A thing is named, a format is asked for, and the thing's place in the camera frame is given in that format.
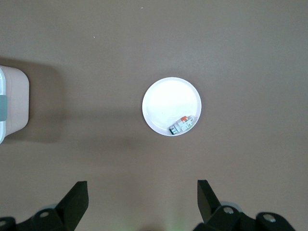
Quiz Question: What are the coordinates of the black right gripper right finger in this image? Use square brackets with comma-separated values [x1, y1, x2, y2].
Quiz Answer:
[194, 180, 258, 231]

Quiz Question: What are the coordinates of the pink round plate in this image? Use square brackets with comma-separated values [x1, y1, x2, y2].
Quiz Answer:
[141, 77, 202, 137]

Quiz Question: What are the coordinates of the grey box latch clip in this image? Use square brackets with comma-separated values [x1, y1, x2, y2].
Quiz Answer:
[0, 95, 8, 122]

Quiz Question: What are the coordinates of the white lidded storage box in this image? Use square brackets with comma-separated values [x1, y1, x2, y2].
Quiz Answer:
[0, 65, 30, 145]

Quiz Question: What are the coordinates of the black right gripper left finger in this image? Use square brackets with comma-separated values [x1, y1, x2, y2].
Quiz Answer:
[16, 180, 89, 231]

